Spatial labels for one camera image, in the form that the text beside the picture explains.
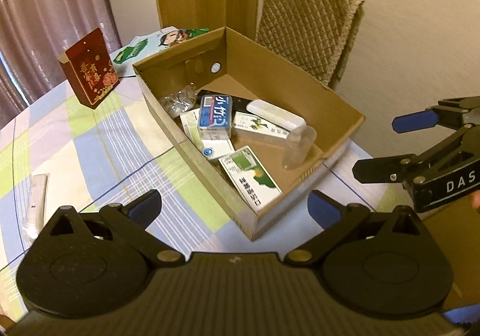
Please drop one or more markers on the chair with quilted cover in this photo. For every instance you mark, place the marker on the chair with quilted cover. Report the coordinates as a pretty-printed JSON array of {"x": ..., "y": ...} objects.
[{"x": 303, "y": 20}]

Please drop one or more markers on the clear plastic wrap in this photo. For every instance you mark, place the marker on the clear plastic wrap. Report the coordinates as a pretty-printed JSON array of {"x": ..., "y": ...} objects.
[{"x": 178, "y": 99}]

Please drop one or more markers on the black remote control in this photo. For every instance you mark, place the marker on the black remote control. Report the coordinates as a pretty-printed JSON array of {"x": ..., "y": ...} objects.
[{"x": 225, "y": 94}]

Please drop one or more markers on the brown cardboard box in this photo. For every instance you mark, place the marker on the brown cardboard box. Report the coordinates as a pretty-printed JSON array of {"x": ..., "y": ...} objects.
[{"x": 270, "y": 62}]

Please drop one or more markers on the white box with blue logo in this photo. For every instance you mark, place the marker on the white box with blue logo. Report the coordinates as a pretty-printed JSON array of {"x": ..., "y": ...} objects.
[{"x": 190, "y": 129}]

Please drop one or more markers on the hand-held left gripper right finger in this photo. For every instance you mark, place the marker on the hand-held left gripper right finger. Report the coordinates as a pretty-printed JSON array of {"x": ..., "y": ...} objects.
[{"x": 323, "y": 208}]

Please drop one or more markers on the white glasses case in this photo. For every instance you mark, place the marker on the white glasses case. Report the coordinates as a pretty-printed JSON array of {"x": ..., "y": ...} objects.
[{"x": 275, "y": 113}]

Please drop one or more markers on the small white green box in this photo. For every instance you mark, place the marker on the small white green box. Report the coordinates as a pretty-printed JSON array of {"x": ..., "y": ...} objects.
[{"x": 257, "y": 126}]

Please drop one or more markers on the large white green box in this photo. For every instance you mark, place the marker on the large white green box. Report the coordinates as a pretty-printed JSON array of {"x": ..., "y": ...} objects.
[{"x": 249, "y": 180}]

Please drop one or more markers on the person's right hand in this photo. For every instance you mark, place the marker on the person's right hand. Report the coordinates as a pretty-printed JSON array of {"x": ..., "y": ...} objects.
[{"x": 476, "y": 202}]

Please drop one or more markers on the red gift box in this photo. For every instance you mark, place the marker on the red gift box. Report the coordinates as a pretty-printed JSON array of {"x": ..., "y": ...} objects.
[{"x": 90, "y": 69}]

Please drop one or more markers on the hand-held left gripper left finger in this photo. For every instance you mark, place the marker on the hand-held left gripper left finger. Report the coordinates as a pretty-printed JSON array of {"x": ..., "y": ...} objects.
[{"x": 144, "y": 206}]

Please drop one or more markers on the clear plastic cup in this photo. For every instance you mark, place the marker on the clear plastic cup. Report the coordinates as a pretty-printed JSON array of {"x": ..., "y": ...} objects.
[{"x": 298, "y": 146}]

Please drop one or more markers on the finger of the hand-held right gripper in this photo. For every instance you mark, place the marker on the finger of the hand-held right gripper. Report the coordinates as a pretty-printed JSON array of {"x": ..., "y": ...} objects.
[
  {"x": 382, "y": 169},
  {"x": 414, "y": 122}
]

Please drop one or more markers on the white tissue packet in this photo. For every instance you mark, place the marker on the white tissue packet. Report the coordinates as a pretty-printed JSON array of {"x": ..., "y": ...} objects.
[{"x": 35, "y": 204}]

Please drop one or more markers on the green white snack bag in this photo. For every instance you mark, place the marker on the green white snack bag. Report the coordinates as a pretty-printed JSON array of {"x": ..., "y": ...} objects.
[{"x": 146, "y": 45}]

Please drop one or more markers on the pink curtain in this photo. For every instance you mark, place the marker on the pink curtain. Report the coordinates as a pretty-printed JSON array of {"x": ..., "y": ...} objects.
[{"x": 48, "y": 2}]

